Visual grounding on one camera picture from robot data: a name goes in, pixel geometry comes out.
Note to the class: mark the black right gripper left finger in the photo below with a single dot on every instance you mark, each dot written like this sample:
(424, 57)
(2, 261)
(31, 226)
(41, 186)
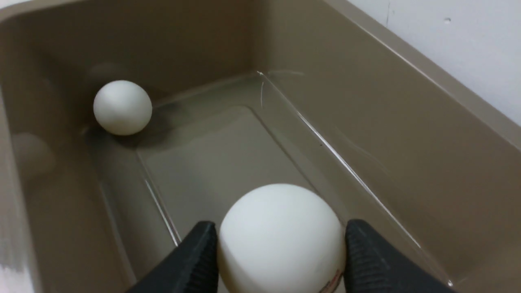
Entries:
(190, 268)

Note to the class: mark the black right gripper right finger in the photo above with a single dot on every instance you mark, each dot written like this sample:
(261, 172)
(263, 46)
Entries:
(373, 265)

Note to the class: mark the white ping-pong ball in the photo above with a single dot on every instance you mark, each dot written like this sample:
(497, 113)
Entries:
(281, 238)
(122, 108)

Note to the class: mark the tan plastic storage bin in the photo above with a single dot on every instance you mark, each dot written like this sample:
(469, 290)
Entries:
(245, 93)

